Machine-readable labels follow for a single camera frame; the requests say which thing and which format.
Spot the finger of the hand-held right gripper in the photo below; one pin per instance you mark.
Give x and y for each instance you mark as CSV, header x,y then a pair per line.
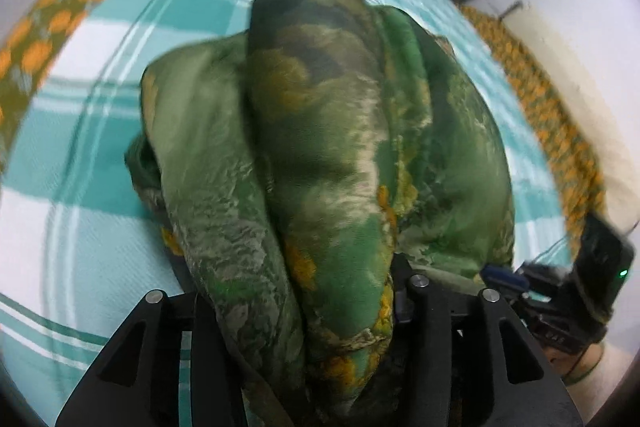
x,y
502,277

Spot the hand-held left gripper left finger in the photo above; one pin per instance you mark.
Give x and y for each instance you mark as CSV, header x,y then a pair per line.
x,y
205,332

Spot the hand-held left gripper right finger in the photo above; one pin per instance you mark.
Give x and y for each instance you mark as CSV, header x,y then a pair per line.
x,y
425,307

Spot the green floral garment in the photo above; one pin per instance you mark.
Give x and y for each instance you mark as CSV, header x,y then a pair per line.
x,y
325,157

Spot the person's right forearm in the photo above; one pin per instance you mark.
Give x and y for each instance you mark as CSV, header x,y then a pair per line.
x,y
595,387

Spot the teal checked bedsheet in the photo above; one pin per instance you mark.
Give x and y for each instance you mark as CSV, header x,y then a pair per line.
x,y
75,207

